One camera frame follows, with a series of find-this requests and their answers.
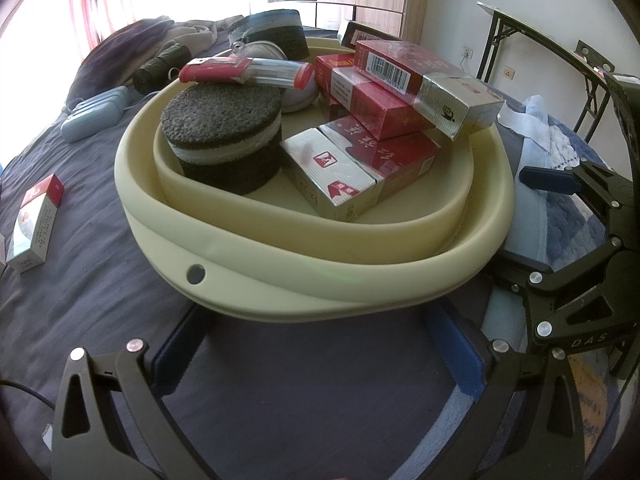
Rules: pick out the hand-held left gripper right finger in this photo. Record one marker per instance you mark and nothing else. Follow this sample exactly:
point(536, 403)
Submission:
point(455, 355)

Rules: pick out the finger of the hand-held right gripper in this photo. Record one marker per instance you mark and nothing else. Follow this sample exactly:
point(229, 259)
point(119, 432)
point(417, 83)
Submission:
point(545, 180)
point(575, 270)

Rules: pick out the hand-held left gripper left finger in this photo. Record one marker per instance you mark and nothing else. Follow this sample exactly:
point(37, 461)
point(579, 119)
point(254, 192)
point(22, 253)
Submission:
point(177, 355)

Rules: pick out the cream collapsible basin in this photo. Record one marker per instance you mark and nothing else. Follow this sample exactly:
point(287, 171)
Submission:
point(300, 270)

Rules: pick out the red box silver end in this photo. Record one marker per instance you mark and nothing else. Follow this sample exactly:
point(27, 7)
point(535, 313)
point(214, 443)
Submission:
point(430, 80)

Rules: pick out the red box white label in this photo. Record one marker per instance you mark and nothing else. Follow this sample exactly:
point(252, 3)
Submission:
point(375, 105)

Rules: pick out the red silver carton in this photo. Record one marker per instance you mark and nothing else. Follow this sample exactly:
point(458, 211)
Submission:
point(340, 175)

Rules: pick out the black round sponge white stripe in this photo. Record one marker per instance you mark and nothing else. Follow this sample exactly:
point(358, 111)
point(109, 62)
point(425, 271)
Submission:
point(272, 30)
point(220, 135)

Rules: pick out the black glossy box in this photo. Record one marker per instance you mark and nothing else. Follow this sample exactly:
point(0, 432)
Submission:
point(352, 32)

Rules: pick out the grey round device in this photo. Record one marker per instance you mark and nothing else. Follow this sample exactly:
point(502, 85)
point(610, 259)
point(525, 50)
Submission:
point(295, 97)

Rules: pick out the red and clear plastic case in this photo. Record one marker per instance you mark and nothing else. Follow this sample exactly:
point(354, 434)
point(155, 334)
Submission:
point(240, 72)

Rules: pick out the blue checked quilt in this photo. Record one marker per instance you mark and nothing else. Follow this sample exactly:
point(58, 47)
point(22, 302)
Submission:
point(565, 220)

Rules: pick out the white cloth piece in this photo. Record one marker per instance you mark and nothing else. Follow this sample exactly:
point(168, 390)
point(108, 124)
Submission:
point(525, 120)

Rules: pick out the black leg folding table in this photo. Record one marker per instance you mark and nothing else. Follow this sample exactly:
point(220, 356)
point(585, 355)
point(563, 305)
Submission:
point(525, 22)

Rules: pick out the white red cigarette pack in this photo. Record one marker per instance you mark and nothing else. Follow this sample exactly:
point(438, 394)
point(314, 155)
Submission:
point(37, 225)

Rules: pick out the light blue case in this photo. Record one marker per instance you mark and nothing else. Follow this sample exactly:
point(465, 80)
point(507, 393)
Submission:
point(95, 112)

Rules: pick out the dark rolled bag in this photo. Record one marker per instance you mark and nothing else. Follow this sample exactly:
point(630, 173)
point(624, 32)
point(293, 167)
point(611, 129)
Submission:
point(160, 67)

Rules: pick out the pile of clothes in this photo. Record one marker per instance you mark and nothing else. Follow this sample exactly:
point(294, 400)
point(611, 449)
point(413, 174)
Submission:
point(130, 45)

